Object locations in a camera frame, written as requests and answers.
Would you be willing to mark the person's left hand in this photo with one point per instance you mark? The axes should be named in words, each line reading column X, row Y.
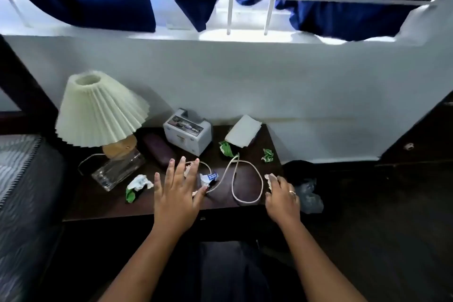
column 177, row 202

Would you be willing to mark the person's right hand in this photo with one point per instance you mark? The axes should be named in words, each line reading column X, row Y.
column 283, row 202

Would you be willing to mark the blue white wrapper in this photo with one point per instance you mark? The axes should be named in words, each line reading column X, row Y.
column 207, row 179

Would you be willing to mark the white green wrapper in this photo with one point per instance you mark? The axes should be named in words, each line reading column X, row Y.
column 139, row 183

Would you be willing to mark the small green wrapper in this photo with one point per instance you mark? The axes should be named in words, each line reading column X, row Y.
column 268, row 155

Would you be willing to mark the dark maroon glasses case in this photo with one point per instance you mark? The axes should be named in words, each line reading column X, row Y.
column 157, row 149

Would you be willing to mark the white grey tissue box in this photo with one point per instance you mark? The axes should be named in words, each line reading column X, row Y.
column 184, row 139

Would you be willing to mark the clear drinking glass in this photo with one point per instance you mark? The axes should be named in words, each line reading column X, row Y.
column 116, row 171

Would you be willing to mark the white tissue stack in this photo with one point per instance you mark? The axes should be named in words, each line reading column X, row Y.
column 242, row 130

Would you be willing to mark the person's left forearm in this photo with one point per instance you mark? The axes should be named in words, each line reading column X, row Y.
column 148, row 266

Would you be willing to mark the person's right forearm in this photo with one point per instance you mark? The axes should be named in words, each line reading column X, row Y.
column 315, row 266

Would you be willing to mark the black trash bin plastic liner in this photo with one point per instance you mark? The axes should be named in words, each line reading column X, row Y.
column 308, row 195

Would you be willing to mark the dark wooden bedside table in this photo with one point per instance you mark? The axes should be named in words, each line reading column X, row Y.
column 106, row 202

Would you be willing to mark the person's dark trousers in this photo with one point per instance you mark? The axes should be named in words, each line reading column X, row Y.
column 219, row 273

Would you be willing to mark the cream pleated table lamp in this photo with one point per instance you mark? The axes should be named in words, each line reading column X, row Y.
column 99, row 110

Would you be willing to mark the small metal door knob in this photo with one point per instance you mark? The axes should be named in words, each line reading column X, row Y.
column 408, row 146

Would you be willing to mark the striped mattress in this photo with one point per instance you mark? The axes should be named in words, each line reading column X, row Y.
column 21, row 206

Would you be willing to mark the dark wooden door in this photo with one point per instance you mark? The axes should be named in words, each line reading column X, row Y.
column 424, row 135

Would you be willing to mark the small white window fitting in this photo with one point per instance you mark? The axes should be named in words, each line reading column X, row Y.
column 178, row 26

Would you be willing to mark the dark wooden bed frame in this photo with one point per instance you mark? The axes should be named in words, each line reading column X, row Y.
column 24, row 89

